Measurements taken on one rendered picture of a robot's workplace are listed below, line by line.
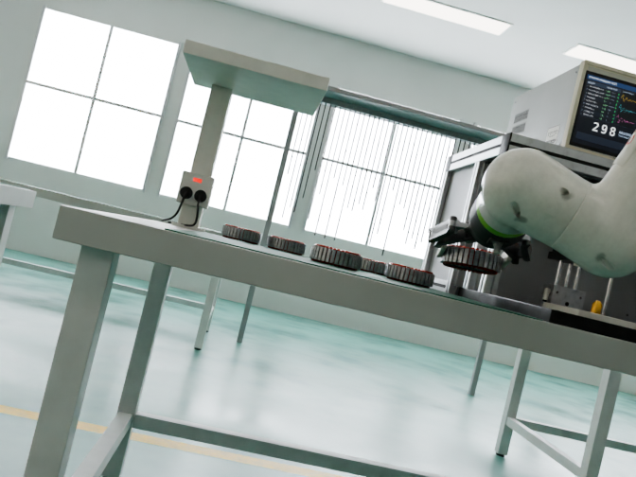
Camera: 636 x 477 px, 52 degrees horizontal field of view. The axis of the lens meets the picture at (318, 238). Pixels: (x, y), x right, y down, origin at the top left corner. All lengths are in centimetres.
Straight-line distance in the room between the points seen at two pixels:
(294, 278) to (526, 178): 36
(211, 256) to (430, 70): 730
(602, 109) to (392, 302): 78
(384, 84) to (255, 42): 159
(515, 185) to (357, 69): 714
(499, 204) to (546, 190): 6
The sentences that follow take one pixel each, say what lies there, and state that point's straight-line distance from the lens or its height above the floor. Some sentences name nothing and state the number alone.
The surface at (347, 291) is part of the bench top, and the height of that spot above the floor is 72.
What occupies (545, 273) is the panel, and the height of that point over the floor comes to 85.
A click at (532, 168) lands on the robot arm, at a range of 90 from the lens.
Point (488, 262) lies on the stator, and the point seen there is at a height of 82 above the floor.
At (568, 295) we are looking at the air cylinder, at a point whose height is 81.
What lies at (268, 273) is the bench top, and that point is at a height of 72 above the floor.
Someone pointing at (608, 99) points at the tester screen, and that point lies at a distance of 161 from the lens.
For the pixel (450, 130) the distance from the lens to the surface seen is 510.
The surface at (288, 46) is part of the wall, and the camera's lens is 797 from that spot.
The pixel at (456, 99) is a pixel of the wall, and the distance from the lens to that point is 820.
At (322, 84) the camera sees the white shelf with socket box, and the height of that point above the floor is 118.
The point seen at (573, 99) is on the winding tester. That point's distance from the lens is 159.
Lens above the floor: 77
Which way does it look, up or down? 1 degrees up
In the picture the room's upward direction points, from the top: 14 degrees clockwise
